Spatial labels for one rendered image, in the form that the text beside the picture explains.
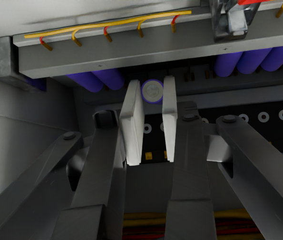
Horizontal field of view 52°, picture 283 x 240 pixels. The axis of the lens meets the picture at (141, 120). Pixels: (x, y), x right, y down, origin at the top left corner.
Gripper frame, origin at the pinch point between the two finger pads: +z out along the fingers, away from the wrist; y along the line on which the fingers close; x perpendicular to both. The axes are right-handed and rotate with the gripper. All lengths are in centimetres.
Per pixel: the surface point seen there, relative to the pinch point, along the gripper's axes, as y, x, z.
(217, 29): 4.1, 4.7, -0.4
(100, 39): -2.9, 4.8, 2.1
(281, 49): 9.6, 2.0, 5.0
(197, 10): 3.4, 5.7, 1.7
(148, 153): -1.8, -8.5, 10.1
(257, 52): 7.7, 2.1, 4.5
